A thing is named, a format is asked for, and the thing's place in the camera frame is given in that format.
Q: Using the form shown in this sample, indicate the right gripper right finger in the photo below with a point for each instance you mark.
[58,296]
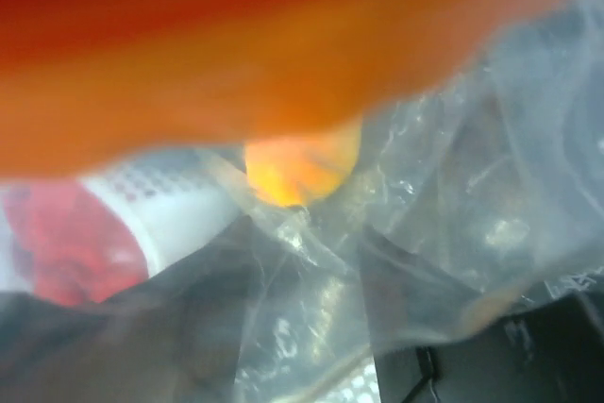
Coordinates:
[550,354]

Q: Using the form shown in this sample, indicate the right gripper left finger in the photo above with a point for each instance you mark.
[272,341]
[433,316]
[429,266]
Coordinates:
[174,338]

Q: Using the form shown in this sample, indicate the clear zip top bag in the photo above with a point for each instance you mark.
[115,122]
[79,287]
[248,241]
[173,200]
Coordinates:
[481,198]

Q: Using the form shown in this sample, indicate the orange fake mango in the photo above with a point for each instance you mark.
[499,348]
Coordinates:
[296,171]

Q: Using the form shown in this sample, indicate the red cloth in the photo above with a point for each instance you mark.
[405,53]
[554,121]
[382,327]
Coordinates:
[68,245]

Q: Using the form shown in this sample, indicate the white rectangular laundry basket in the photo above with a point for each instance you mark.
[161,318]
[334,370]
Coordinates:
[166,200]

